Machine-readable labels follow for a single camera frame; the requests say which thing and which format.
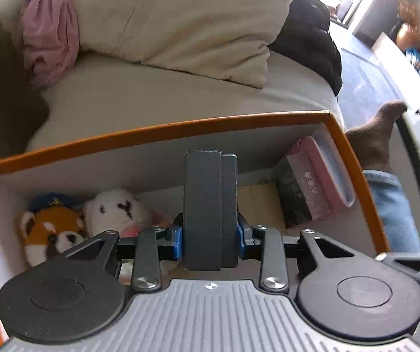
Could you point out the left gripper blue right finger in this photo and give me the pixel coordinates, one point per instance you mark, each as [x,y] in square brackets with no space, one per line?
[241,240]

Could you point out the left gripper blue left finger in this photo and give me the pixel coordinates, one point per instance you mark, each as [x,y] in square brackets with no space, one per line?
[176,241]

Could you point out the dark grey box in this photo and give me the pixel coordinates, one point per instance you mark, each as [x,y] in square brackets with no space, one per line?
[210,235]

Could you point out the white crochet bunny toy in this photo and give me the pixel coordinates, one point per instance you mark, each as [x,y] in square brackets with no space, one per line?
[118,210]

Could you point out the pink case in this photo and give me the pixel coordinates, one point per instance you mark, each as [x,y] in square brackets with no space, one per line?
[328,166]

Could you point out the red panda plush toy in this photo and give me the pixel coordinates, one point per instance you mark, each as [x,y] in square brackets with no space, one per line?
[50,226]

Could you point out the dark purple card box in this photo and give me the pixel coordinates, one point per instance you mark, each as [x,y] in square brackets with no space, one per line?
[302,197]

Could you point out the orange cardboard box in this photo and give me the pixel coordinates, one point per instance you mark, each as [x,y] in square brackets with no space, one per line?
[150,162]

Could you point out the beige sofa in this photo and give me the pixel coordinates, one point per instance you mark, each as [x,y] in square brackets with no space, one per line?
[104,94]

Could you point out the left leg in jeans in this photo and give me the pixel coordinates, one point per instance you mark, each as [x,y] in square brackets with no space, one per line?
[23,111]

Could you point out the black jacket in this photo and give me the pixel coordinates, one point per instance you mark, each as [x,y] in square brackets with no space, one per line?
[305,38]

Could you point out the cream cushion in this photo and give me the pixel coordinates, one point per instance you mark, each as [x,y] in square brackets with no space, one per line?
[221,39]

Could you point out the pink cloth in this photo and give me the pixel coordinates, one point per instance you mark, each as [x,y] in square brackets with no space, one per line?
[50,40]

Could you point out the copper vase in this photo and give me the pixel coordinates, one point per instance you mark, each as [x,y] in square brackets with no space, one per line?
[407,37]

